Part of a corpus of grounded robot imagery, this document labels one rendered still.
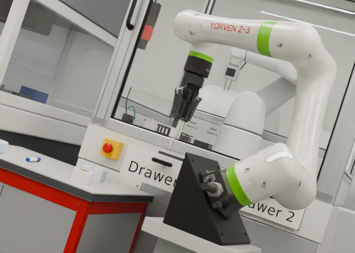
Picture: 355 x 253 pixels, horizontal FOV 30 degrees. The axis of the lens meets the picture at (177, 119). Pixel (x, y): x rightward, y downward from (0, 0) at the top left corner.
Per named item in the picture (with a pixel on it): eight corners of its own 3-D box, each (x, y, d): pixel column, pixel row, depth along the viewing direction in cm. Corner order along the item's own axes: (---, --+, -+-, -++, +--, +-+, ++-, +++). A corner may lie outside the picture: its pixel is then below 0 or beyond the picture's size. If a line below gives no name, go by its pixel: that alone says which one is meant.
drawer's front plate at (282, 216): (298, 230, 240) (307, 201, 240) (223, 204, 249) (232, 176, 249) (298, 230, 242) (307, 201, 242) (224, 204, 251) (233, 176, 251)
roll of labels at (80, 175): (93, 186, 217) (97, 175, 217) (75, 181, 214) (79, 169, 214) (85, 181, 223) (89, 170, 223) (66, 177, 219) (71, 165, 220)
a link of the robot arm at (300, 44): (318, 74, 202) (332, 40, 205) (304, 53, 192) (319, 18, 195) (267, 64, 213) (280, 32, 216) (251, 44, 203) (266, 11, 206)
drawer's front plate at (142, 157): (195, 201, 219) (206, 169, 220) (119, 173, 228) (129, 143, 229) (197, 201, 221) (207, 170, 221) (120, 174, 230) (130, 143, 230)
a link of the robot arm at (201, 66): (203, 58, 230) (219, 66, 237) (179, 53, 238) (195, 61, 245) (197, 74, 230) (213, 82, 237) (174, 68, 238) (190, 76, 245)
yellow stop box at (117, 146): (113, 159, 260) (119, 142, 260) (97, 153, 262) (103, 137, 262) (118, 160, 265) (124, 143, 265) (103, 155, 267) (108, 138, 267)
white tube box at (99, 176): (99, 183, 235) (102, 172, 235) (76, 175, 236) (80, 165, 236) (104, 180, 247) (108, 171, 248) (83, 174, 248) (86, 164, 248)
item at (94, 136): (320, 243, 239) (333, 205, 239) (77, 156, 270) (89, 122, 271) (335, 233, 329) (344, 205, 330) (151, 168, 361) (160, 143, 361)
